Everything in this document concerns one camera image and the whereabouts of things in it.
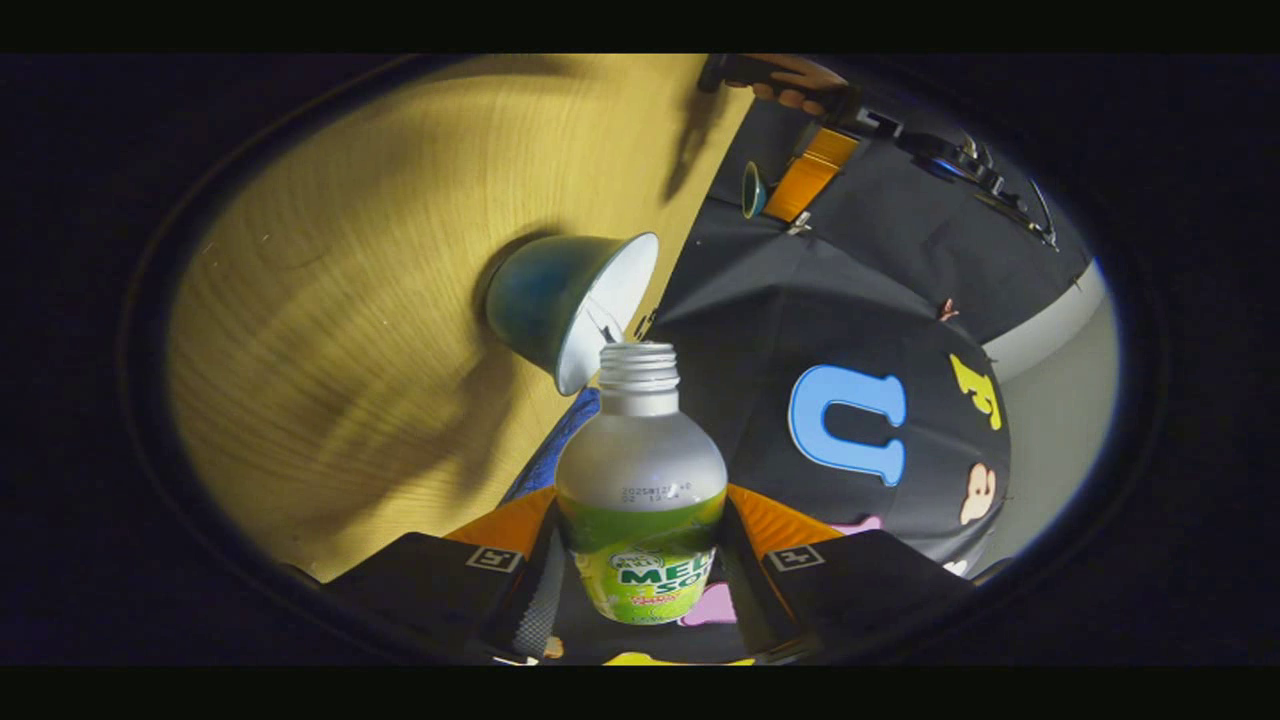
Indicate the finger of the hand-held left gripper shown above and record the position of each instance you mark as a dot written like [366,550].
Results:
[812,175]

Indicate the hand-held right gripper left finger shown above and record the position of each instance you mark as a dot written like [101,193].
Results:
[430,590]

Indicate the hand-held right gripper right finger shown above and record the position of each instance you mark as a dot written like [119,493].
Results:
[860,590]

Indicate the teal teacup lid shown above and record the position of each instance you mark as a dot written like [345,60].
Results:
[752,190]

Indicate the silver green label water bottle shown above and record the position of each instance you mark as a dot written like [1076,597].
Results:
[640,470]

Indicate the teal white teacup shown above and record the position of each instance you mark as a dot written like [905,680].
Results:
[545,290]

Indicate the white cloth clip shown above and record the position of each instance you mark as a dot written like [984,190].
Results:
[798,224]

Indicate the black backdrop cloth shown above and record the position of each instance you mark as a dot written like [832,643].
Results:
[800,290]

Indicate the copper cloth clip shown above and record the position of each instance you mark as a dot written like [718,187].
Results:
[948,310]

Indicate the blue towel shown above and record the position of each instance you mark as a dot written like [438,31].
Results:
[560,440]

